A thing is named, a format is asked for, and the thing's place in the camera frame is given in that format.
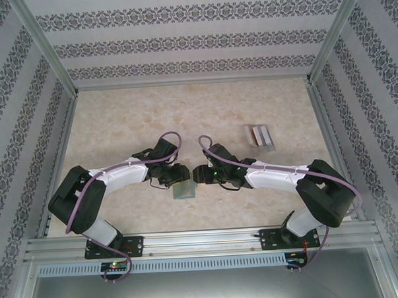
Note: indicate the green leather card holder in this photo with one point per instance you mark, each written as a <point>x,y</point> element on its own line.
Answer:
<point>186,193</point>

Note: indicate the tan gold credit card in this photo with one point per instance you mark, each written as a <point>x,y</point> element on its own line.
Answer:
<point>254,138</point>

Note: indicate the white credit card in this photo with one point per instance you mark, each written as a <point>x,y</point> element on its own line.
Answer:
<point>268,136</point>
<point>261,136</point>

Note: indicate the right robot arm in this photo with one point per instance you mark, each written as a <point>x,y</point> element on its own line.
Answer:
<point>276,177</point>

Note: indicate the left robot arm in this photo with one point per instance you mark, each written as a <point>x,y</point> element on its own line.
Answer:
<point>121,177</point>

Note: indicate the black mounting plate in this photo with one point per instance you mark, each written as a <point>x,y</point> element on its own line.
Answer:
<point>267,240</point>
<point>137,245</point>

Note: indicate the small circuit board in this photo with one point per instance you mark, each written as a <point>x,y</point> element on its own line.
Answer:
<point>294,259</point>
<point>115,265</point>

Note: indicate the grey metal sheet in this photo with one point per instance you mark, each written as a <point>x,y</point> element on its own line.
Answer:
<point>205,290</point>

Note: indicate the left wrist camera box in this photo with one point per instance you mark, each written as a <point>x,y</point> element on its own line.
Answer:
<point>177,163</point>

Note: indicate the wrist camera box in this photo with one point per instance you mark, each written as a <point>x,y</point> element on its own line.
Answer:
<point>208,160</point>
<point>177,163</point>

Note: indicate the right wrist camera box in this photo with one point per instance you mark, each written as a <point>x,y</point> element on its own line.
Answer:
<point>208,160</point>

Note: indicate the long aluminium base rail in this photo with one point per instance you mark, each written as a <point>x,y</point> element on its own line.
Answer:
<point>199,241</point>

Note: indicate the aluminium side rail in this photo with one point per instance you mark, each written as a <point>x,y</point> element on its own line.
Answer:
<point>66,128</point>
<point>324,117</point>

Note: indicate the aluminium frame post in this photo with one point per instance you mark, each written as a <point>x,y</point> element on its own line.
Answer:
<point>46,46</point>
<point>334,34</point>

